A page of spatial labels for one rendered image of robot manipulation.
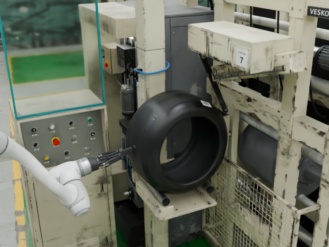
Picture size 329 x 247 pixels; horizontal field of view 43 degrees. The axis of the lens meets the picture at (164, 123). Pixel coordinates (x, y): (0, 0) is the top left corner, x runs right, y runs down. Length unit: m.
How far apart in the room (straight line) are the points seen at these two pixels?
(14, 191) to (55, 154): 1.72
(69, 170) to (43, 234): 0.94
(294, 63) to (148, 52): 0.83
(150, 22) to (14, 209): 2.42
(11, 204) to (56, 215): 1.37
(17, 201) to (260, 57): 2.95
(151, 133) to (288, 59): 0.74
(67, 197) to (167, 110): 0.65
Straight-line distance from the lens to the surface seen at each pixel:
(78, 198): 2.00
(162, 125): 2.08
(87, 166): 2.11
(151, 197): 2.40
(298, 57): 1.97
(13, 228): 3.87
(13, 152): 1.81
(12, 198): 4.30
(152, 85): 2.40
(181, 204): 2.45
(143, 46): 2.34
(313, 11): 2.06
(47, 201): 2.81
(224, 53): 2.09
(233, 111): 2.68
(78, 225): 2.97
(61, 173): 2.09
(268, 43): 1.96
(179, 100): 2.15
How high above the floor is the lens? 2.16
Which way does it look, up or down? 22 degrees down
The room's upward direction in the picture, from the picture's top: 1 degrees counter-clockwise
